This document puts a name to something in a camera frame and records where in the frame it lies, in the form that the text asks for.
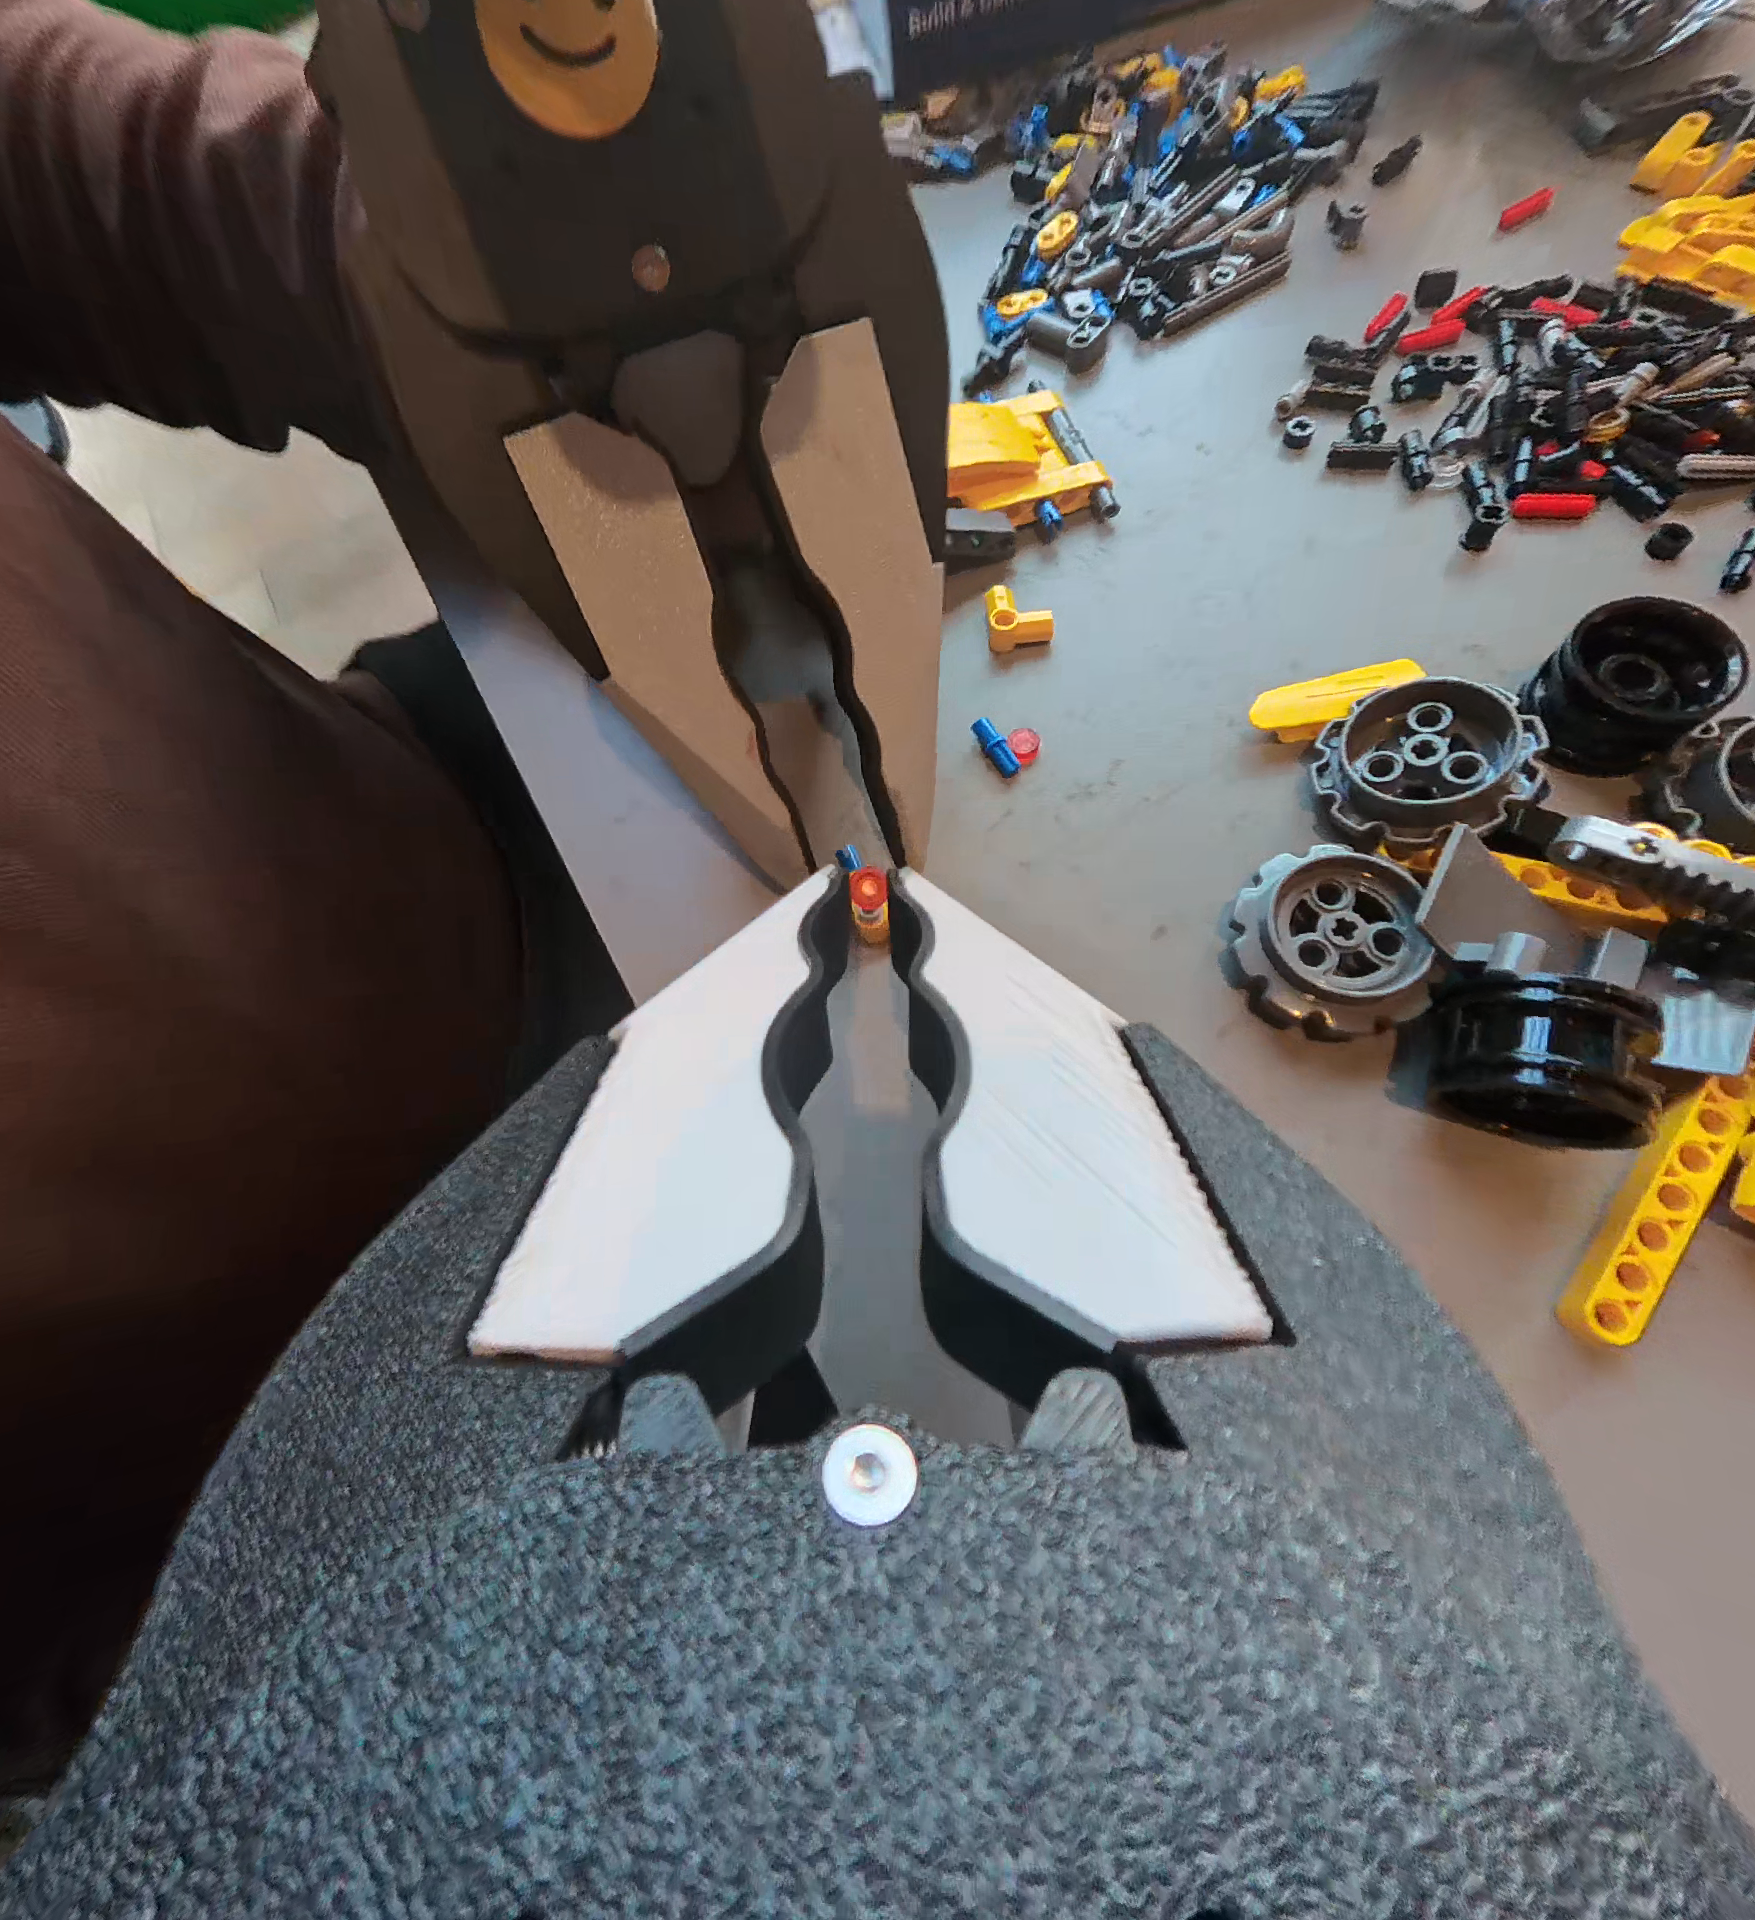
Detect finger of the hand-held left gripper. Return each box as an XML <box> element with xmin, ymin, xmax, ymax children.
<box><xmin>503</xmin><ymin>405</ymin><xmax>825</xmax><ymax>894</ymax></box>
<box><xmin>750</xmin><ymin>317</ymin><xmax>951</xmax><ymax>871</ymax></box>

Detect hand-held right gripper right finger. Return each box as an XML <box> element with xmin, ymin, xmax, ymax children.
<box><xmin>887</xmin><ymin>867</ymin><xmax>1279</xmax><ymax>1412</ymax></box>

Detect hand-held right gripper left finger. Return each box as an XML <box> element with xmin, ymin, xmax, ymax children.
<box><xmin>468</xmin><ymin>867</ymin><xmax>852</xmax><ymax>1405</ymax></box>

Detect person's left forearm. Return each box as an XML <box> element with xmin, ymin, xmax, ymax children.
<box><xmin>0</xmin><ymin>0</ymin><xmax>370</xmax><ymax>452</ymax></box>

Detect grey desk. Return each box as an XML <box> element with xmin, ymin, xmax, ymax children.
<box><xmin>429</xmin><ymin>0</ymin><xmax>1755</xmax><ymax>1920</ymax></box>

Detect yellow and grey hood assembly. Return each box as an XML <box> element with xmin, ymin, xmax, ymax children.
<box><xmin>943</xmin><ymin>387</ymin><xmax>1124</xmax><ymax>571</ymax></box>

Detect person's black trouser legs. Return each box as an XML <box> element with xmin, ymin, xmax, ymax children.
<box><xmin>337</xmin><ymin>622</ymin><xmax>629</xmax><ymax>1098</ymax></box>

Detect pile of blue black pieces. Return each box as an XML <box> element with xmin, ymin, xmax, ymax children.
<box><xmin>877</xmin><ymin>46</ymin><xmax>1429</xmax><ymax>398</ymax></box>

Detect green object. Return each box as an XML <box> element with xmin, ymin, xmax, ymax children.
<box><xmin>97</xmin><ymin>0</ymin><xmax>316</xmax><ymax>39</ymax></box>

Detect dark kit box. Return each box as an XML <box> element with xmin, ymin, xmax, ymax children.
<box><xmin>877</xmin><ymin>0</ymin><xmax>1165</xmax><ymax>99</ymax></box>

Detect yellow curved panel piece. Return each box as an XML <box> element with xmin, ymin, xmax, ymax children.
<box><xmin>1248</xmin><ymin>659</ymin><xmax>1431</xmax><ymax>746</ymax></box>

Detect person's brown shirt torso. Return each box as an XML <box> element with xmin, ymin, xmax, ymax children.
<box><xmin>0</xmin><ymin>330</ymin><xmax>528</xmax><ymax>1771</ymax></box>

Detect cluster of grey sprocket wheels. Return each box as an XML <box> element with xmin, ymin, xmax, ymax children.
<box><xmin>1221</xmin><ymin>645</ymin><xmax>1755</xmax><ymax>1043</ymax></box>

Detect yellow vehicle chassis assembly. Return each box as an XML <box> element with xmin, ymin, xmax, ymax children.
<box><xmin>1387</xmin><ymin>817</ymin><xmax>1755</xmax><ymax>1347</ymax></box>

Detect pile of black red pins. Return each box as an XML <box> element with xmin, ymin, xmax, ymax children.
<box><xmin>1275</xmin><ymin>179</ymin><xmax>1755</xmax><ymax>595</ymax></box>

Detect black wheel rim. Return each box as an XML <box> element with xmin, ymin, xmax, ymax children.
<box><xmin>1520</xmin><ymin>595</ymin><xmax>1753</xmax><ymax>777</ymax></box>

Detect plastic bag of parts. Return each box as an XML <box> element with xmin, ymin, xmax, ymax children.
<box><xmin>1380</xmin><ymin>0</ymin><xmax>1755</xmax><ymax>68</ymax></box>

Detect pile of yellow connectors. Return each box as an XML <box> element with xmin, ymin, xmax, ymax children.
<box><xmin>1612</xmin><ymin>108</ymin><xmax>1755</xmax><ymax>317</ymax></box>

